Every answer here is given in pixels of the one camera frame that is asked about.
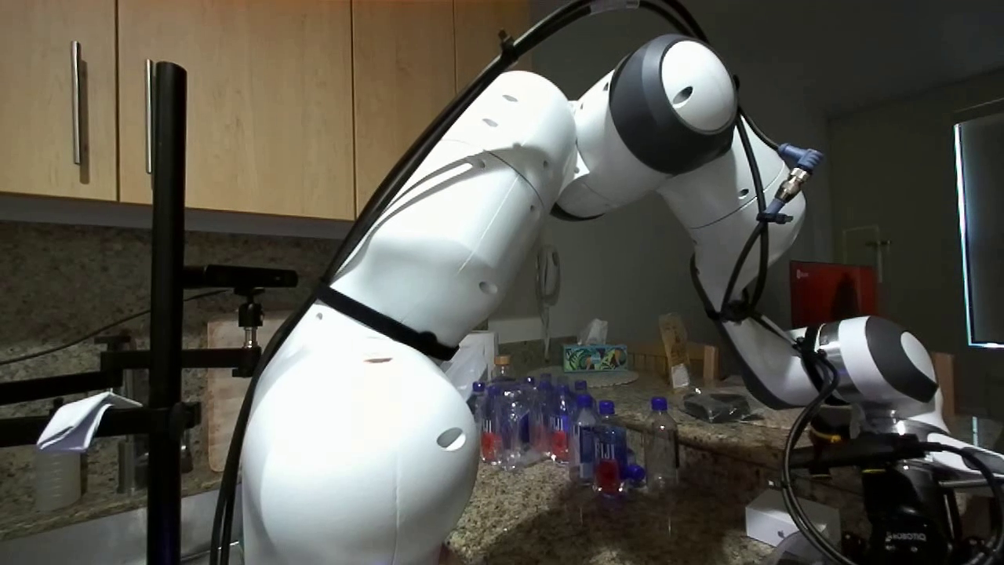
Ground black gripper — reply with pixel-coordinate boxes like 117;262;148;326
853;454;982;565

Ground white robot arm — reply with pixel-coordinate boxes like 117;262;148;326
238;33;996;565

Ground grey plastic bag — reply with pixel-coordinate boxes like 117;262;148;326
684;392;749;423

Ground brown paper bag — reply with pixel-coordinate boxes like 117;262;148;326
658;315;689;392

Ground white small box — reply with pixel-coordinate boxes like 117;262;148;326
744;489;841;545

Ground red box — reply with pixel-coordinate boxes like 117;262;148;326
790;259;879;326

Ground blue-capped water bottle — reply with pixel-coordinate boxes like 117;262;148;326
643;396;676;491

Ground tissue box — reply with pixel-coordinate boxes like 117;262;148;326
561;316;627;372

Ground right window blind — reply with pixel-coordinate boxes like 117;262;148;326
953;102;1004;350

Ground wooden upper cabinets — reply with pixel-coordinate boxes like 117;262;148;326
0;0;530;220

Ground crumpled white paper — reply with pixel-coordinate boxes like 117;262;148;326
35;390;138;453

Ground black camera stand pole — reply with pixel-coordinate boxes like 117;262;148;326
148;62;187;565

